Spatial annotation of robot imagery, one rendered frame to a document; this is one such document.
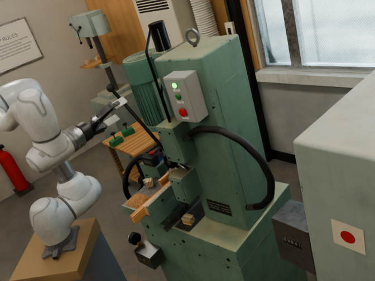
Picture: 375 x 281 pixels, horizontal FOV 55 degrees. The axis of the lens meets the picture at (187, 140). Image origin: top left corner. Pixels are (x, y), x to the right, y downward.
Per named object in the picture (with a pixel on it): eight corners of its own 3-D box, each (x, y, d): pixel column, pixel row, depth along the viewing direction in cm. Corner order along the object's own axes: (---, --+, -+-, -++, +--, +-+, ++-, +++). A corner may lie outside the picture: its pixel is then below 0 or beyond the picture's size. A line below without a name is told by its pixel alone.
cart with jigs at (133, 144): (171, 154, 390) (152, 100, 362) (206, 166, 347) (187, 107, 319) (121, 187, 359) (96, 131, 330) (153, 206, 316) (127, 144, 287)
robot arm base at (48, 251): (39, 266, 181) (34, 258, 179) (48, 235, 201) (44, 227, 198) (74, 256, 181) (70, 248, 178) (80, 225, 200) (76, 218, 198)
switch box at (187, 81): (187, 112, 128) (173, 70, 121) (209, 114, 121) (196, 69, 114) (176, 121, 124) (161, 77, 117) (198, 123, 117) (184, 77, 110)
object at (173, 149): (181, 149, 142) (169, 116, 135) (198, 153, 136) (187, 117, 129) (166, 161, 137) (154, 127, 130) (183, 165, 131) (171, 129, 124)
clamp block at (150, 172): (163, 163, 196) (157, 149, 192) (181, 166, 187) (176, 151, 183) (144, 178, 187) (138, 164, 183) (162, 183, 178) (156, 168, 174)
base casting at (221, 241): (197, 177, 204) (193, 163, 200) (292, 198, 165) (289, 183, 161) (142, 228, 177) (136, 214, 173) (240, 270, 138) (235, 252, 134)
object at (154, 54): (170, 63, 142) (156, 20, 135) (184, 62, 137) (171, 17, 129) (156, 71, 138) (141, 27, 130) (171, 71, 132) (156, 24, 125)
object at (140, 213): (217, 145, 189) (216, 139, 187) (220, 146, 187) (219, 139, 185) (133, 222, 152) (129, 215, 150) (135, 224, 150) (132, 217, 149)
